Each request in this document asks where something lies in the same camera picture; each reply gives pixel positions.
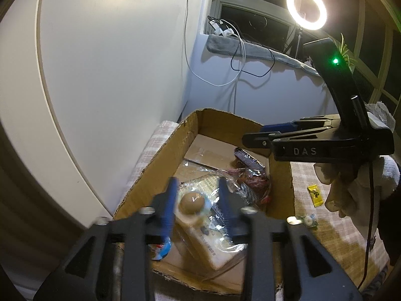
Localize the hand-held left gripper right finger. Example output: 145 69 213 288
218 177 364 301

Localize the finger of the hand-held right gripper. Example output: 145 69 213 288
260 116 340 133
242 125 337 149

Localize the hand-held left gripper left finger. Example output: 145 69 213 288
33 177 180 301

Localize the purple snack wrapper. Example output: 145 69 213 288
233 147 267 171

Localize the large clear-wrapped biscuit packet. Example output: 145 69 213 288
171 176 251 272

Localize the red snack packet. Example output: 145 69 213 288
232 168 271 206

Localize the cardboard box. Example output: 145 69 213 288
111 108 296 295

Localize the small yellow candy packet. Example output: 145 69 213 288
307 185 323 207

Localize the small green candy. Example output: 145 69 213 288
297 214 318 229

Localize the person's right hand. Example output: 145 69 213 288
313 155 401 228

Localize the white lace cloth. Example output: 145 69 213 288
365 101 396 129

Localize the window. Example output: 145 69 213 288
205 0 401 120

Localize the potted spider plant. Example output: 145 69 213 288
332 33 358 69

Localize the grey windowsill cloth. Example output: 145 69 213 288
207 34 322 76

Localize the white power strip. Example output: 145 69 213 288
208 19 239 37

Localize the white cabinet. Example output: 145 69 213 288
0 0 204 226

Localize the white cable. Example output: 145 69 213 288
183 0 245 113

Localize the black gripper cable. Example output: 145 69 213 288
357 158 375 290

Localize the ring light on tripod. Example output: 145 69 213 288
286 0 328 60

